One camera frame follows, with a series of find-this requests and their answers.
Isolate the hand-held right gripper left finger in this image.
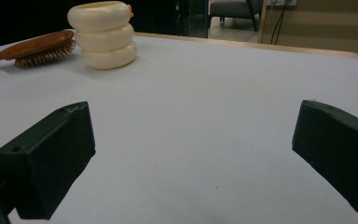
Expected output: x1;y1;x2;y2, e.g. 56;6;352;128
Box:
0;101;97;221

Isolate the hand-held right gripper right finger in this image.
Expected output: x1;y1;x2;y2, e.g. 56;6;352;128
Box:
291;99;358;216

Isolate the wooden hairbrush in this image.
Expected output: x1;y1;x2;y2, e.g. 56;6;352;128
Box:
0;29;77;69

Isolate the cream ringed holder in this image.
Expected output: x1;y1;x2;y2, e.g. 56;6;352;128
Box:
67;0;138;71

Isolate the white table mat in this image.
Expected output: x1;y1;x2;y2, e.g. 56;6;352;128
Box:
0;30;358;224

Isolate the grey armchair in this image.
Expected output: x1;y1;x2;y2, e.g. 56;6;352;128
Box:
209;0;265;33

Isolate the black cable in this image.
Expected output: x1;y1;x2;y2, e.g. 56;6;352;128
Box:
269;0;291;46

